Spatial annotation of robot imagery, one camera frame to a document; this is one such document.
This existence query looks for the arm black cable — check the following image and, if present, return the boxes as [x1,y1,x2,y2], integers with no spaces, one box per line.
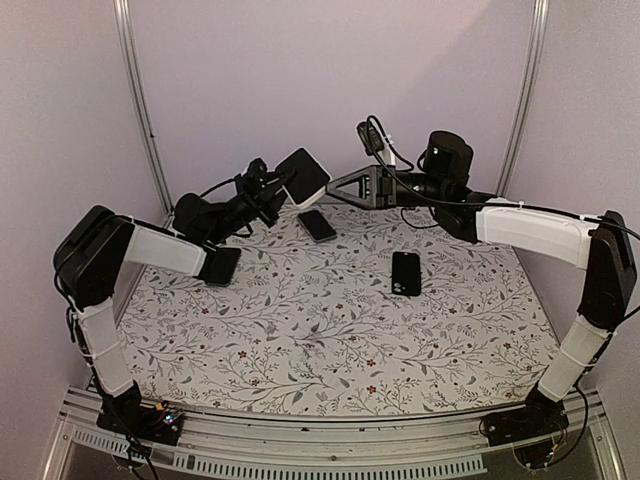
[364,114,640,451]
[199,177,246,199]

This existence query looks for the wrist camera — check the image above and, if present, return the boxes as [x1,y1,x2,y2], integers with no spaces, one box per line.
[243,158,268,181]
[356,115,397,167]

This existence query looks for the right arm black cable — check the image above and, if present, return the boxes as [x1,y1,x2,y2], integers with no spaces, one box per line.
[364,114,640,451]

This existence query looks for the front aluminium rail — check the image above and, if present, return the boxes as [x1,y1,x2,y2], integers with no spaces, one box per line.
[43,388,630,479]

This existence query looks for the floral patterned table mat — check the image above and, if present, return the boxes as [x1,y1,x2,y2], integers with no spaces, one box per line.
[118,204,557,417]

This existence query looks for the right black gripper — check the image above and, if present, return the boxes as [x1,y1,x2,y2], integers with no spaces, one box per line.
[323,164,447,211]

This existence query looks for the dark teal phone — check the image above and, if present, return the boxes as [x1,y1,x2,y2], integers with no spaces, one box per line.
[202,247,241,287]

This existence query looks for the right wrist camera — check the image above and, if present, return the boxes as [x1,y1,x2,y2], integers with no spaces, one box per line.
[356,115,397,167]

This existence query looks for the black phone case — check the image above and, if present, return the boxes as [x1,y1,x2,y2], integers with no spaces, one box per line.
[391,251,422,297]

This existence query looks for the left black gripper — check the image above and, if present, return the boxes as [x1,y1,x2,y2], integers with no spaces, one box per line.
[208,169,301,245]

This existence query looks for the right aluminium frame post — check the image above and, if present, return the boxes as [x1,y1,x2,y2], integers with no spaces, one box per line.
[495,0,550,197]

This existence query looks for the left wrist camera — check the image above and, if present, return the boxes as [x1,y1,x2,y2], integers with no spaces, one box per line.
[243,158,268,181]

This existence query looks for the left aluminium frame post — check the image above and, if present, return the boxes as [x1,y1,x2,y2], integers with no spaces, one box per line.
[113,0,174,214]

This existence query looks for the aluminium frame post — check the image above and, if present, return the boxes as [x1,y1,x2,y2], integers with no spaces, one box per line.
[113,0,174,214]
[495,0,550,197]

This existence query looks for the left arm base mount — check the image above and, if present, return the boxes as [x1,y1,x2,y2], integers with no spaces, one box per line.
[96,400,184,446]

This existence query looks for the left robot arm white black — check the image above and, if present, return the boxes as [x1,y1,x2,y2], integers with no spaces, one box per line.
[53,160,296,434]

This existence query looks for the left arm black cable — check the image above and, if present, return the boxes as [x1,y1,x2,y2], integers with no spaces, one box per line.
[199,177,246,199]

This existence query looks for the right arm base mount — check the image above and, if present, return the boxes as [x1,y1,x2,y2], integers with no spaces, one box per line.
[479,406,569,446]

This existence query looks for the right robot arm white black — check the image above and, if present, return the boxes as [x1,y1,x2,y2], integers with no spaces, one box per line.
[325,124,637,436]

